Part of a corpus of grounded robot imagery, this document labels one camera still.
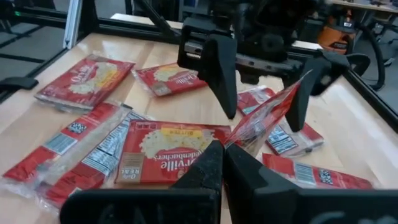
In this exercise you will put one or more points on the black aluminium table frame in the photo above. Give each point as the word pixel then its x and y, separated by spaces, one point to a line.
pixel 133 28

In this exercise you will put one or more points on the silver aluminium post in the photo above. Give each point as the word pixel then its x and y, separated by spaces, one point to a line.
pixel 73 21

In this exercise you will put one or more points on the orange shop vacuum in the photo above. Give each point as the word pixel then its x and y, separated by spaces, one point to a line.
pixel 334 37

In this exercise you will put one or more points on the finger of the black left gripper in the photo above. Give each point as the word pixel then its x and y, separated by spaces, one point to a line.
pixel 220 71
pixel 317 67

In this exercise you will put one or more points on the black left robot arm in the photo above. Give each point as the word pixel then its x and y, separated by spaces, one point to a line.
pixel 267 25

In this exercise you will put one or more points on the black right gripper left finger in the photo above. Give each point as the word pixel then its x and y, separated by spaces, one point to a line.
pixel 186 205

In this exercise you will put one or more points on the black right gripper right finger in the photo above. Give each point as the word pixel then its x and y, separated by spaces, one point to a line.
pixel 280 205

